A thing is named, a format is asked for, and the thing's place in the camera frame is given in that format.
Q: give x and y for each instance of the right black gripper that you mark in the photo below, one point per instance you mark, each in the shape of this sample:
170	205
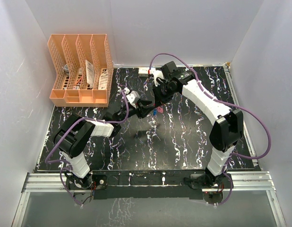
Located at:
158	98

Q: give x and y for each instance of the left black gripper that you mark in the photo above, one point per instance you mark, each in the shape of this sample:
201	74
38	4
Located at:
141	111

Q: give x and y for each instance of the red strap keychain with ring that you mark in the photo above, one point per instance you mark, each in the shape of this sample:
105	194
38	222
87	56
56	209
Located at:
160	109

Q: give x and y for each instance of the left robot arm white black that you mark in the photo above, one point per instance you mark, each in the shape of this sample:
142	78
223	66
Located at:
72	137

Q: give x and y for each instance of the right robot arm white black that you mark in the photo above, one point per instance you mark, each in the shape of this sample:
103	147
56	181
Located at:
227	124

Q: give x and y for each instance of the small white red box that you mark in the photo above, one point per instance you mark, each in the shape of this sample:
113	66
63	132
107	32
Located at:
143	72

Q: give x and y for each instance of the white labelled packet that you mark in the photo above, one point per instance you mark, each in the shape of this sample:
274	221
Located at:
103	81

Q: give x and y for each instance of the white paper packet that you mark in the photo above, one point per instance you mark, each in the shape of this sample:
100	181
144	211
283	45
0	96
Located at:
89	73

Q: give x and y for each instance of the orange plastic file organizer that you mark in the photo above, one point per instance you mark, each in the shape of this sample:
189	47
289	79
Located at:
70	88

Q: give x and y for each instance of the round metal object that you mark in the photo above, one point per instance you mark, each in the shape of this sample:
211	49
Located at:
66	68

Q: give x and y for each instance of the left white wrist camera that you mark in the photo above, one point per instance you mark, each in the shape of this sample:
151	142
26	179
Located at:
132	96

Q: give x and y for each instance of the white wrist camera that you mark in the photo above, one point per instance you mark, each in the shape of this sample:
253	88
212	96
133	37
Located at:
158	76
132	96

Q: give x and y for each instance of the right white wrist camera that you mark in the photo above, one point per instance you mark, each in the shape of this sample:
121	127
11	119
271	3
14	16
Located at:
158	76

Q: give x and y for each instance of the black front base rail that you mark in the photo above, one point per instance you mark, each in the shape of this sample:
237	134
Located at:
114	184

